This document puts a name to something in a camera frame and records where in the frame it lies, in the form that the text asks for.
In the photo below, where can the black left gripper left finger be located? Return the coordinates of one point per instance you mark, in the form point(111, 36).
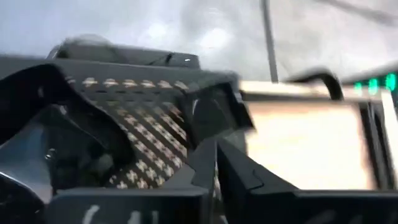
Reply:
point(186, 193)

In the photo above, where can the black round flower mini plate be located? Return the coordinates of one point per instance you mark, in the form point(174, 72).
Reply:
point(77, 140)

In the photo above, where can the black deep square mini plate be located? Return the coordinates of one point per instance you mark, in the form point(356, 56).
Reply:
point(214, 118)

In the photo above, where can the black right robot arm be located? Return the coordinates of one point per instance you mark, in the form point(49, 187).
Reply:
point(373, 77)

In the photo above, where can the black perforated metal rack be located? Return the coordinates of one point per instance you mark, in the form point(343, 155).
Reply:
point(149, 133)

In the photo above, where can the small black square mini plate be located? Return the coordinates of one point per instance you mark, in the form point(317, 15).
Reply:
point(174, 60)

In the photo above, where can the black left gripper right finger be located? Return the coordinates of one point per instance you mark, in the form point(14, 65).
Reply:
point(248, 196)

